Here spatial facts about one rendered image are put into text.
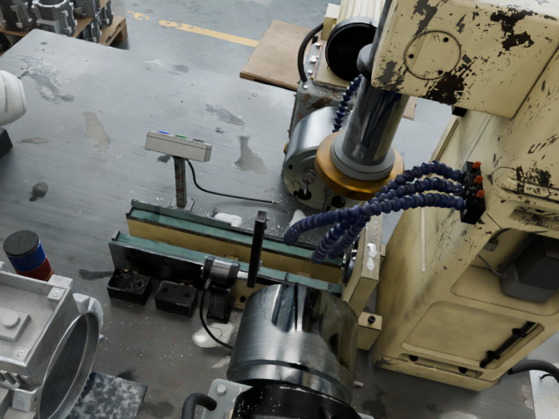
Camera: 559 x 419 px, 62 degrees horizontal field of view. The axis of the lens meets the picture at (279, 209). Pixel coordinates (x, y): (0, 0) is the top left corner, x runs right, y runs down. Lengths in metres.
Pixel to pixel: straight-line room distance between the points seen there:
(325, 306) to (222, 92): 1.23
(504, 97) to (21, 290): 0.71
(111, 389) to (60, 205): 0.67
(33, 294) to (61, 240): 0.84
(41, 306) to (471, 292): 0.76
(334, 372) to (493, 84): 0.55
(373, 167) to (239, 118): 1.01
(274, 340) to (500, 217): 0.44
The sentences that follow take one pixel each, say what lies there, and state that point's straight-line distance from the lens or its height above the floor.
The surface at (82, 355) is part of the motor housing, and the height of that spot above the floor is 1.25.
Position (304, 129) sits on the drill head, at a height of 1.13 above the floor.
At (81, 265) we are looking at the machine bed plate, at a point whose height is 0.80.
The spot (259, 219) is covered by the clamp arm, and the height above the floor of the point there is 1.25.
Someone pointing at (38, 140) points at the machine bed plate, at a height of 0.80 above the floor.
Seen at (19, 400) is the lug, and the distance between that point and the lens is 0.65.
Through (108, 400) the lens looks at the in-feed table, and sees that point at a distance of 1.12.
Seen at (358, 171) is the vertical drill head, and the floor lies 1.35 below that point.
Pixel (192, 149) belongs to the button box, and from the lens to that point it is 1.31.
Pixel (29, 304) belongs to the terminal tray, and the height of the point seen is 1.41.
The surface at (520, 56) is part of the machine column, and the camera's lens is 0.74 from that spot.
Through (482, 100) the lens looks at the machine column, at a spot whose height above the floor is 1.58.
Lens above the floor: 1.96
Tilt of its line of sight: 49 degrees down
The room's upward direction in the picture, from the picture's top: 11 degrees clockwise
